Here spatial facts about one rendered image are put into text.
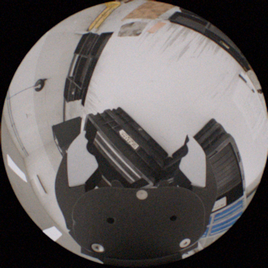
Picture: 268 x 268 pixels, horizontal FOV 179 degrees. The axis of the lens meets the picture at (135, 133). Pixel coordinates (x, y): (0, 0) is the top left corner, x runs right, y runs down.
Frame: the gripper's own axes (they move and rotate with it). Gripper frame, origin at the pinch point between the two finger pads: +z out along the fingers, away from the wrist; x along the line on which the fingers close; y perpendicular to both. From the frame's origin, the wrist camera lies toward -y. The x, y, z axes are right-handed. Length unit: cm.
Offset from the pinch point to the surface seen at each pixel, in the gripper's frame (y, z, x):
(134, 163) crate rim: 19.8, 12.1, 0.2
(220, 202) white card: 33, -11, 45
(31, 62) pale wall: -124, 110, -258
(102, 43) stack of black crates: -70, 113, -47
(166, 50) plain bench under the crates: -25.7, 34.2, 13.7
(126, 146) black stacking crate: 17.9, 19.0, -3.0
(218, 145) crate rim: 3.8, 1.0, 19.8
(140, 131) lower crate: 17.6, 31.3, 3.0
